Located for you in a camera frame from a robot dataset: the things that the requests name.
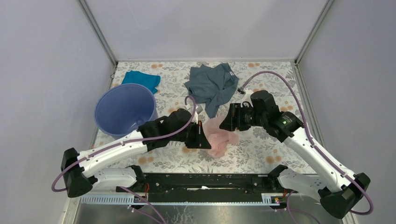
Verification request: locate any white slotted cable duct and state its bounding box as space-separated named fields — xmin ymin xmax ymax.
xmin=80 ymin=192 xmax=280 ymax=207

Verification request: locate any teal cloth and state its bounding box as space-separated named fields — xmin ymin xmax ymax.
xmin=121 ymin=71 xmax=161 ymax=94

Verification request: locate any pink plastic trash bag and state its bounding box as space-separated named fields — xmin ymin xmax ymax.
xmin=203 ymin=115 xmax=240 ymax=158

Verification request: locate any floral tablecloth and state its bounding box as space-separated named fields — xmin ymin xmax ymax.
xmin=112 ymin=62 xmax=313 ymax=174

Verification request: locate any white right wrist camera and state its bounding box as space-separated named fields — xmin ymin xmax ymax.
xmin=237 ymin=88 xmax=254 ymax=108

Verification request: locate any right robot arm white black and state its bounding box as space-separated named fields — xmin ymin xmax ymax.
xmin=219 ymin=91 xmax=371 ymax=219

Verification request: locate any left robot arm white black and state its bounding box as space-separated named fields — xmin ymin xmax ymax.
xmin=60 ymin=109 xmax=211 ymax=198

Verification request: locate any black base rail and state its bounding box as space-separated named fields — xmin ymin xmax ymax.
xmin=129 ymin=173 xmax=287 ymax=196

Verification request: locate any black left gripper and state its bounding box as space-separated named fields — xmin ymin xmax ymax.
xmin=170 ymin=119 xmax=212 ymax=148

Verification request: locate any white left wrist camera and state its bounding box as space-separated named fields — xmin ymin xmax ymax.
xmin=185 ymin=104 xmax=203 ymax=115

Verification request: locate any blue plastic trash bin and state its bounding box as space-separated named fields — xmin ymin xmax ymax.
xmin=94 ymin=84 xmax=158 ymax=139

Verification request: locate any grey-blue shirt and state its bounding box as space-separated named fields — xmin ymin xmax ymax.
xmin=184 ymin=63 xmax=239 ymax=118

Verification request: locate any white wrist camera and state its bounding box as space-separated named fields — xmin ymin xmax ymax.
xmin=185 ymin=104 xmax=203 ymax=115
xmin=237 ymin=88 xmax=254 ymax=108

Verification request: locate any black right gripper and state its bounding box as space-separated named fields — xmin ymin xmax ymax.
xmin=219 ymin=103 xmax=267 ymax=131

